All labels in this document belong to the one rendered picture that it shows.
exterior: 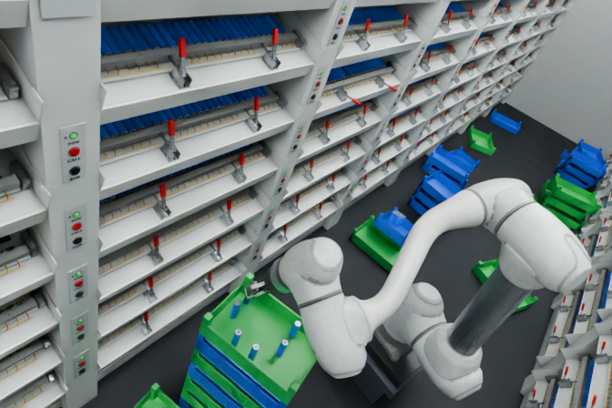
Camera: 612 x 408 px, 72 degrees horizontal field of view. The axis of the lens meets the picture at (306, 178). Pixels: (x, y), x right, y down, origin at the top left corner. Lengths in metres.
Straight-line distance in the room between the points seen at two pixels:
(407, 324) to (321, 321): 0.74
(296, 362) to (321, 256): 0.47
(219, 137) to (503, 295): 0.85
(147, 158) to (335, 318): 0.53
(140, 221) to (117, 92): 0.39
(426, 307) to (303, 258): 0.77
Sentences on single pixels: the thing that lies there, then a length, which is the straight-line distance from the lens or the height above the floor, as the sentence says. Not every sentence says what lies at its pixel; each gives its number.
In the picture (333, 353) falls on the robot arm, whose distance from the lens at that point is 0.91.
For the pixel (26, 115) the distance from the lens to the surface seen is 0.77.
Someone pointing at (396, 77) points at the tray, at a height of 0.94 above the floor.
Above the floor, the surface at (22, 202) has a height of 0.93.
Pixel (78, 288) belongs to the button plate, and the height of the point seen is 0.65.
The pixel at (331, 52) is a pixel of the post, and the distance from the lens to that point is 1.22.
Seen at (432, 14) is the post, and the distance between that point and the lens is 1.77.
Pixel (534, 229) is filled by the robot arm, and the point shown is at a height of 1.04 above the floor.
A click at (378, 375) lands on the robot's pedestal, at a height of 0.20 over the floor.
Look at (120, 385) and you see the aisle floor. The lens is 1.70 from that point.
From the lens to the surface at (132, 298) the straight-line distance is 1.41.
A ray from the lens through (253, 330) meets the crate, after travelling 1.27.
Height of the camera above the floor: 1.56
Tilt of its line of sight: 37 degrees down
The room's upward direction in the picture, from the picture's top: 22 degrees clockwise
